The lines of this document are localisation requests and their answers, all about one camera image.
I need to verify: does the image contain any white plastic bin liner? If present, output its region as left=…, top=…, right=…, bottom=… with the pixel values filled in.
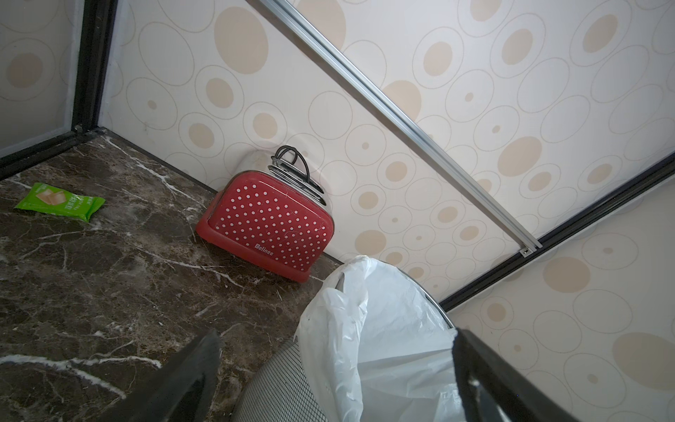
left=294, top=255, right=468, bottom=422

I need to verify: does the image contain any aluminium horizontal back rail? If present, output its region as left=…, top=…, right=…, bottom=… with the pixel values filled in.
left=261, top=1, right=542, bottom=257

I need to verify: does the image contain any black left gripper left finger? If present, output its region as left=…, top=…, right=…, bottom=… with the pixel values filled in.
left=99, top=331, right=221, bottom=421

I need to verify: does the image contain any green snack packet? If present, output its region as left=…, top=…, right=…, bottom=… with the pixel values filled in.
left=15, top=183, right=105, bottom=222

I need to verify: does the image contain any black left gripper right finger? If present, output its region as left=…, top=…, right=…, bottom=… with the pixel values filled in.
left=453, top=329, right=575, bottom=422

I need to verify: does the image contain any black toaster power cord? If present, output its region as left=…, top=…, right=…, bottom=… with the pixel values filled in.
left=268, top=144, right=328, bottom=207

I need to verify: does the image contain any black vertical frame post left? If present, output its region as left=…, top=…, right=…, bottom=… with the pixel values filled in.
left=71, top=0, right=119, bottom=134

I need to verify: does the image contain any black vertical frame post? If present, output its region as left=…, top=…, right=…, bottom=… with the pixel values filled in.
left=71, top=0, right=119, bottom=134
left=441, top=154, right=674, bottom=311

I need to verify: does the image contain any red polka dot toaster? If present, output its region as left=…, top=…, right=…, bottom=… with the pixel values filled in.
left=195, top=171, right=335, bottom=283

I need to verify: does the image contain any black vertical frame post right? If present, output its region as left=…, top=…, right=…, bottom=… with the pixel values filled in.
left=441, top=154, right=674, bottom=311

